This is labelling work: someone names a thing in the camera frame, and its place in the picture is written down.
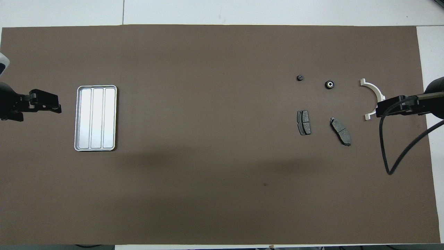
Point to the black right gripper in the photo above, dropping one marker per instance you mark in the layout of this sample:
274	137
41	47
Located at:
435	104

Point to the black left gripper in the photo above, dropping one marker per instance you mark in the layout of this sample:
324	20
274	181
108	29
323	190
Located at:
8	102

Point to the black bearing gear white centre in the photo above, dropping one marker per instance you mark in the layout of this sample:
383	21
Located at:
329	84

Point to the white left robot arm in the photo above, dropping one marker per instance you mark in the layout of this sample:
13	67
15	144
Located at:
2	62

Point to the silver metal tray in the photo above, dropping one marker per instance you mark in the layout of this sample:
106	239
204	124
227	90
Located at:
96	118

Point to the long curved grey brake pad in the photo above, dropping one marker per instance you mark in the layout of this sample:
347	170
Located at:
341	132

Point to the short rectangular grey brake pad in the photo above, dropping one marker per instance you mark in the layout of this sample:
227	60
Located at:
304	123

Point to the brown table mat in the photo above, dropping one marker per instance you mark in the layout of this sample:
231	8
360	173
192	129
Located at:
208	139

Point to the white curved plastic bracket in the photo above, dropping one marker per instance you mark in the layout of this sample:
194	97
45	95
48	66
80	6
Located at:
371	85

